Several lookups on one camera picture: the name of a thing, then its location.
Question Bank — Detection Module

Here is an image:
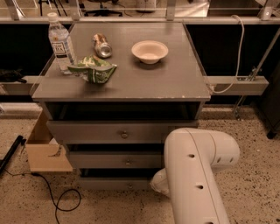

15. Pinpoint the white paper bowl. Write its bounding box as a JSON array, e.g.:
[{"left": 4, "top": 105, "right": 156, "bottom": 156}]
[{"left": 131, "top": 40, "right": 169, "bottom": 65}]

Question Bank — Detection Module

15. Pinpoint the grey drawer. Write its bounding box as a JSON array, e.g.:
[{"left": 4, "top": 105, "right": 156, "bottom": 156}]
[
  {"left": 68, "top": 151, "right": 165, "bottom": 169},
  {"left": 79, "top": 168, "right": 160, "bottom": 190},
  {"left": 47, "top": 121, "right": 198, "bottom": 144}
]

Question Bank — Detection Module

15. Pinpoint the grey top drawer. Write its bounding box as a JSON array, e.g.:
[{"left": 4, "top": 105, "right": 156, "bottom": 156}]
[{"left": 47, "top": 121, "right": 198, "bottom": 144}]

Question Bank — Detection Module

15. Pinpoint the black office chair base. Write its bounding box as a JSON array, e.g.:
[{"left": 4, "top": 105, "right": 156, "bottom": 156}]
[{"left": 83, "top": 0, "right": 123, "bottom": 17}]

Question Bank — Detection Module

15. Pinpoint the grey bottom drawer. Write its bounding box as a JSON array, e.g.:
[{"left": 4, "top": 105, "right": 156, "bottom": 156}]
[{"left": 79, "top": 168, "right": 160, "bottom": 190}]

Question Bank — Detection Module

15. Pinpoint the black object on rail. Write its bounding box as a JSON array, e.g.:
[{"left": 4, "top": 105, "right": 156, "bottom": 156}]
[{"left": 0, "top": 69, "right": 27, "bottom": 83}]

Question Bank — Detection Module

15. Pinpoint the grey middle drawer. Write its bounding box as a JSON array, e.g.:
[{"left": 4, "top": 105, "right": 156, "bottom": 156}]
[{"left": 68, "top": 151, "right": 165, "bottom": 169}]

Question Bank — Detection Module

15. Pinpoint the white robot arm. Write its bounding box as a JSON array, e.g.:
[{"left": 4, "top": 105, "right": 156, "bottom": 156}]
[{"left": 150, "top": 128, "right": 240, "bottom": 224}]

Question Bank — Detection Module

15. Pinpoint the dark cabinet at right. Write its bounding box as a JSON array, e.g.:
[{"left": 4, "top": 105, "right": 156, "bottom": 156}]
[{"left": 257, "top": 62, "right": 280, "bottom": 139}]

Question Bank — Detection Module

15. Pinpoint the green chip bag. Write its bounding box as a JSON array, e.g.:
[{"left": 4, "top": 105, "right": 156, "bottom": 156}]
[{"left": 68, "top": 55, "right": 117, "bottom": 84}]

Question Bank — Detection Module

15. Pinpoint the aluminium frame rail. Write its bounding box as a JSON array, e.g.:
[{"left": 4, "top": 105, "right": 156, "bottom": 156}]
[{"left": 0, "top": 76, "right": 269, "bottom": 95}]

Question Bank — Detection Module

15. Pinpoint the black floor cable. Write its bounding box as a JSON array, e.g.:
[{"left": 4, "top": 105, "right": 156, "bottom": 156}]
[{"left": 3, "top": 168, "right": 82, "bottom": 224}]

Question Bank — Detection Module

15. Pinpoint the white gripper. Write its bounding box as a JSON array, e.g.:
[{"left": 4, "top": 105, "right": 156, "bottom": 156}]
[{"left": 150, "top": 169, "right": 170, "bottom": 196}]

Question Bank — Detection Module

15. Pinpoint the black bar on floor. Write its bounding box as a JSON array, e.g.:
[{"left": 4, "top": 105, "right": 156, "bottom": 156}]
[{"left": 0, "top": 136, "right": 25, "bottom": 174}]

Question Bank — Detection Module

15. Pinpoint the crushed aluminium can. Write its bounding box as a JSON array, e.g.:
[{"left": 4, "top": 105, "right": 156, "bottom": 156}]
[{"left": 93, "top": 33, "right": 112, "bottom": 58}]

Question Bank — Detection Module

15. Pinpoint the white cable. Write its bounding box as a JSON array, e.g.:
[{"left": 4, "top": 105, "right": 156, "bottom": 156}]
[{"left": 208, "top": 14, "right": 246, "bottom": 95}]

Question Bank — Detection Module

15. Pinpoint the grey wooden drawer cabinet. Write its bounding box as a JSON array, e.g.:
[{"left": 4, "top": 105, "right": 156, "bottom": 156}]
[{"left": 31, "top": 22, "right": 212, "bottom": 188}]

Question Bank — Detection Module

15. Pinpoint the clear plastic water bottle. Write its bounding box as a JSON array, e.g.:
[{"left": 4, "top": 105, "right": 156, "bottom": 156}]
[{"left": 47, "top": 12, "right": 76, "bottom": 74}]

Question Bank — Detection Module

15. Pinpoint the cardboard box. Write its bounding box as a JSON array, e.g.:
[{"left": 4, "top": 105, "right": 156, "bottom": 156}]
[{"left": 25, "top": 112, "right": 73, "bottom": 172}]

